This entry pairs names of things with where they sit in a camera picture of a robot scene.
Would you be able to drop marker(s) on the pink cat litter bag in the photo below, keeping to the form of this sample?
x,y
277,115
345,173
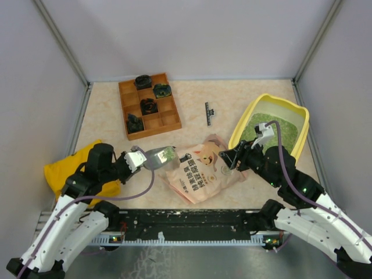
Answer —
x,y
198,173

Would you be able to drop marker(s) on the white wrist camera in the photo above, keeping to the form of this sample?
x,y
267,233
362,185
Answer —
x,y
135,158
264,133

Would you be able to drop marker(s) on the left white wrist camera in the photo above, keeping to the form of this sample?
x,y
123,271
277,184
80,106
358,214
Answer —
x,y
135,158

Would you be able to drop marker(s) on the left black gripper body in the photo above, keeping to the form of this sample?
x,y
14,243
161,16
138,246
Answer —
x,y
123,171

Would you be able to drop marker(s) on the green cat litter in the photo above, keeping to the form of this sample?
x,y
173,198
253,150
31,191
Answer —
x,y
289,131

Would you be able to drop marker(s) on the silver metal scoop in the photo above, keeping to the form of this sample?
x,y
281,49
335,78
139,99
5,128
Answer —
x,y
155,159

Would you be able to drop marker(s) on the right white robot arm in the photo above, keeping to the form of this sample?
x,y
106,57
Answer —
x,y
318,220

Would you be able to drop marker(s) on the black bag sealing clip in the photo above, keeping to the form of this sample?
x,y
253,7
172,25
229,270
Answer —
x,y
209,114

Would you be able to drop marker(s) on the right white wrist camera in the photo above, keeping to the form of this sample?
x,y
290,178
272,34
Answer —
x,y
264,133

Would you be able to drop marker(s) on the black orange rolled item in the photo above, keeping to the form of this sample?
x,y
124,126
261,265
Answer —
x,y
148,106

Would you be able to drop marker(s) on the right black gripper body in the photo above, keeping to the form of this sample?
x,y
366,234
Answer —
x,y
251,158

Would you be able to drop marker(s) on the black rolled item top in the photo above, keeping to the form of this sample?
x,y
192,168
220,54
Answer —
x,y
143,82

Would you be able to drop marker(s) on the wooden compartment tray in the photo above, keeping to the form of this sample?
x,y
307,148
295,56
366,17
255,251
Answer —
x,y
165,120

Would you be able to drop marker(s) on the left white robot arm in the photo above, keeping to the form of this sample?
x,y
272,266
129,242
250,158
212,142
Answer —
x,y
58,244

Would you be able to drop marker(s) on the yellow litter box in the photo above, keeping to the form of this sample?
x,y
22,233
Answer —
x,y
280,107

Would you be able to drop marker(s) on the yellow cloth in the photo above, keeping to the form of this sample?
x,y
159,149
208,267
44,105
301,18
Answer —
x,y
57,173

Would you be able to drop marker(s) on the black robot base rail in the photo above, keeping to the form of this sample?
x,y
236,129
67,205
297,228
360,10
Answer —
x,y
192,225

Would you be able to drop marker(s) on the black green rolled item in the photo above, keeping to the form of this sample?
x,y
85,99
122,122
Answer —
x,y
162,90

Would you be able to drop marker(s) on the dark rolled item lower left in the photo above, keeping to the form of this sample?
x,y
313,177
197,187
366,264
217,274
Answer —
x,y
134,124

